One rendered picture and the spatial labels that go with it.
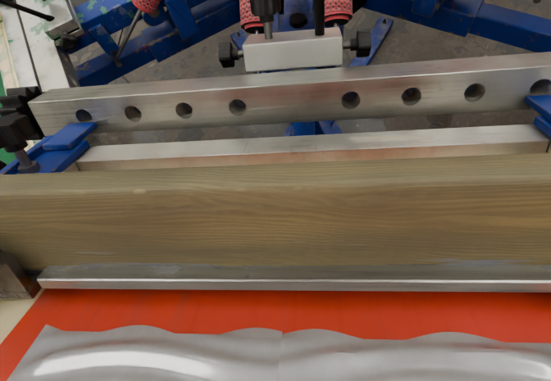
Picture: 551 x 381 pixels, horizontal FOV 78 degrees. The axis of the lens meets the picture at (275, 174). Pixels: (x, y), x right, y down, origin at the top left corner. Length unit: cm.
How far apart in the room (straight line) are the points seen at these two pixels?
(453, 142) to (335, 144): 12
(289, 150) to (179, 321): 20
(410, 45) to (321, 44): 167
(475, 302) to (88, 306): 29
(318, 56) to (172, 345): 35
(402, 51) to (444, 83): 164
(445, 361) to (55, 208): 26
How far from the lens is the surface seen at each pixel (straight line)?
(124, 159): 43
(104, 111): 50
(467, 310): 28
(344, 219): 21
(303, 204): 20
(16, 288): 32
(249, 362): 24
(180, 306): 29
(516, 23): 89
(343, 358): 24
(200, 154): 39
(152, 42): 91
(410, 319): 27
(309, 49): 45
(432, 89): 44
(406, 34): 216
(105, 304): 32
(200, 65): 214
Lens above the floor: 149
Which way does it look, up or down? 65 degrees down
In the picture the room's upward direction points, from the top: 18 degrees counter-clockwise
